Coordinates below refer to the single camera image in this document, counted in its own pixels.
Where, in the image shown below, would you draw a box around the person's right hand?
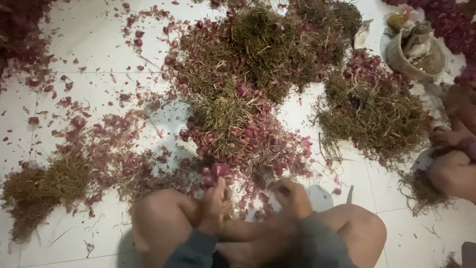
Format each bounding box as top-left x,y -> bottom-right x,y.
272,178 -> 314,221

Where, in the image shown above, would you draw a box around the person's left hand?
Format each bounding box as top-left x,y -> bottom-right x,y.
196,176 -> 234,236

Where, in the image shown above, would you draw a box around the bunch of red shallots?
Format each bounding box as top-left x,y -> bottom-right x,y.
200,162 -> 235,191

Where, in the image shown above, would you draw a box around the woven basket with cloths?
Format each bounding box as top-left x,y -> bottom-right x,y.
383,8 -> 447,82

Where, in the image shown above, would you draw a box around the small pile of dried roots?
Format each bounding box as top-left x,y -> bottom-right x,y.
397,169 -> 452,217

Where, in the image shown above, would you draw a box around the heap of dark red shallots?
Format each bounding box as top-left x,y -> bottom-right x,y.
0,0 -> 56,88

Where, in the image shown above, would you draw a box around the smaller heap of leafy shallots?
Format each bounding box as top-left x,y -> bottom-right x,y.
310,50 -> 434,168

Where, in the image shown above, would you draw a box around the large heap of leafy shallots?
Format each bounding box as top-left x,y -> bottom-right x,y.
162,0 -> 363,179

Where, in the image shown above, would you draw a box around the dark grey cloth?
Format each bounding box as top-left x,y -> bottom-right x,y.
461,241 -> 476,268

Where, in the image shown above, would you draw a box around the crumpled white wrapper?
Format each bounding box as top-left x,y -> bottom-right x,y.
353,19 -> 374,50

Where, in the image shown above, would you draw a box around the scattered shallot skins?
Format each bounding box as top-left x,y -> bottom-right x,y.
0,0 -> 209,220

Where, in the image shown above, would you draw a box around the heap of dried shallot leaves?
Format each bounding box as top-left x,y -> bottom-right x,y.
0,154 -> 93,244

